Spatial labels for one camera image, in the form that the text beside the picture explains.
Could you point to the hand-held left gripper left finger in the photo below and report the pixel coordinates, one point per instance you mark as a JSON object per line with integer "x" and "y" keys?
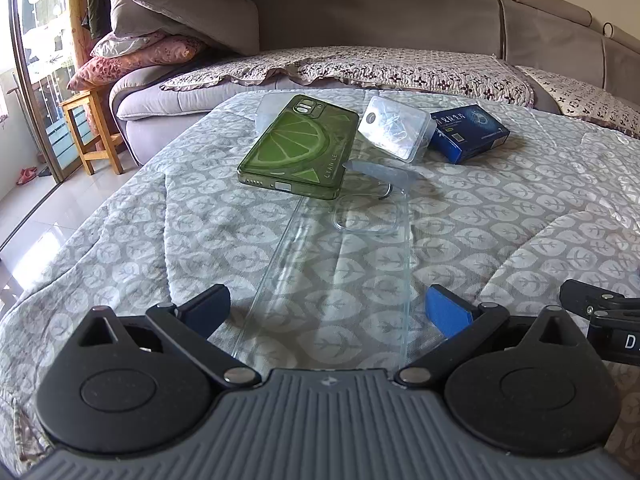
{"x": 210, "y": 306}

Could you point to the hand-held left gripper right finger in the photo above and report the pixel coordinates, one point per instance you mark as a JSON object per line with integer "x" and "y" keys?
{"x": 445, "y": 311}

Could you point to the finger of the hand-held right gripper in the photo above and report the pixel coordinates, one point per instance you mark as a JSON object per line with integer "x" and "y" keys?
{"x": 590, "y": 294}

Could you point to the clear phone case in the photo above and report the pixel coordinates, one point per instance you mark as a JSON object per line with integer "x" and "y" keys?
{"x": 350, "y": 280}

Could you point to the green lime-print phone case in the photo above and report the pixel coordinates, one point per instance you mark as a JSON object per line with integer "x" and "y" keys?
{"x": 295, "y": 145}

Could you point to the clear plastic clip box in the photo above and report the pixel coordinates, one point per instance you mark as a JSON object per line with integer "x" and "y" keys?
{"x": 395, "y": 127}

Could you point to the blue cardboard box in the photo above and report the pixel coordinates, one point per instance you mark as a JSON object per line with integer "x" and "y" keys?
{"x": 470, "y": 135}

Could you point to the small clear plastic container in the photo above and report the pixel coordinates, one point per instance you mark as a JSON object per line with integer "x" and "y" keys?
{"x": 267, "y": 110}

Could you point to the wooden stool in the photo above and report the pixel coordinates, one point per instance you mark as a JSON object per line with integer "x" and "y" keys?
{"x": 92, "y": 125}

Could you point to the red slippers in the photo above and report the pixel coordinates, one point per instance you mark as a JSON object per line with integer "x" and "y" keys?
{"x": 26, "y": 176}

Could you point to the pink floral pillow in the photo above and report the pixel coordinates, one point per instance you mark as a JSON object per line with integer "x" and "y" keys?
{"x": 135, "y": 65}

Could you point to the large floral sofa cover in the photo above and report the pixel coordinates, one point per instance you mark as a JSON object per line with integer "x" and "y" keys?
{"x": 375, "y": 67}

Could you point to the white floral pillow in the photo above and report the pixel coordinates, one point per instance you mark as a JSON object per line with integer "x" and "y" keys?
{"x": 125, "y": 42}

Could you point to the grey sofa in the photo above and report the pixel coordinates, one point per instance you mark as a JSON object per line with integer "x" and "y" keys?
{"x": 400, "y": 25}

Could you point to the large grey cushion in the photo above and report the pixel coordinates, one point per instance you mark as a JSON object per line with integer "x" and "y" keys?
{"x": 200, "y": 10}

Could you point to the small grey cushion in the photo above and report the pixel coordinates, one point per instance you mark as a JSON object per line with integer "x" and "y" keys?
{"x": 122, "y": 5}

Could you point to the glass sliding door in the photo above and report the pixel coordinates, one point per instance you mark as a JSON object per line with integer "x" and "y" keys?
{"x": 45, "y": 35}

